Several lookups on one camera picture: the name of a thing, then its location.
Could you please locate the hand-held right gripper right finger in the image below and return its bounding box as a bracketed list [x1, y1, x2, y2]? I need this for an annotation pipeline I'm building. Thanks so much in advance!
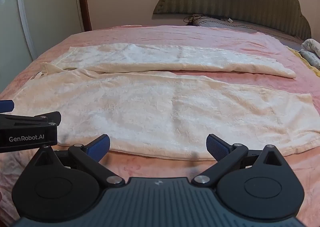
[192, 134, 288, 187]

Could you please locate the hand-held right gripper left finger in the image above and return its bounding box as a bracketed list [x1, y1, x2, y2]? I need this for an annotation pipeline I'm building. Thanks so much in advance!
[31, 134, 125, 188]

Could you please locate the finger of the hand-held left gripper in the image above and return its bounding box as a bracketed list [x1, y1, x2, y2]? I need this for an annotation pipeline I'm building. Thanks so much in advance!
[0, 100, 15, 113]
[0, 111, 62, 128]

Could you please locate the cream white towel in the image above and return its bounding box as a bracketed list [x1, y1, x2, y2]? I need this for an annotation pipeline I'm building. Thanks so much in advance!
[11, 43, 320, 161]

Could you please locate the flower print wardrobe door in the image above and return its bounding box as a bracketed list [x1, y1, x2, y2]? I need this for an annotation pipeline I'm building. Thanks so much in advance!
[0, 0, 85, 87]

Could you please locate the pink bed blanket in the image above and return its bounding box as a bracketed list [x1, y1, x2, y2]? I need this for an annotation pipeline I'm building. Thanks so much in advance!
[0, 25, 320, 227]

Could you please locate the yellow cloth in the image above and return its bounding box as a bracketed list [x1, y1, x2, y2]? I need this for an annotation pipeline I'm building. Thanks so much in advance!
[287, 46, 320, 78]

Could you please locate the grey pillow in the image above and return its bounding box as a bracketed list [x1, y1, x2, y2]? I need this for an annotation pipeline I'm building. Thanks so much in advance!
[197, 18, 304, 50]

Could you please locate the white printed folded cloth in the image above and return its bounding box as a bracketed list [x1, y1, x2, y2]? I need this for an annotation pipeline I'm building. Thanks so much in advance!
[299, 39, 320, 70]

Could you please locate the black cable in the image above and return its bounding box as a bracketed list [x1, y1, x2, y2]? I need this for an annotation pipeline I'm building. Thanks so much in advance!
[184, 14, 233, 26]

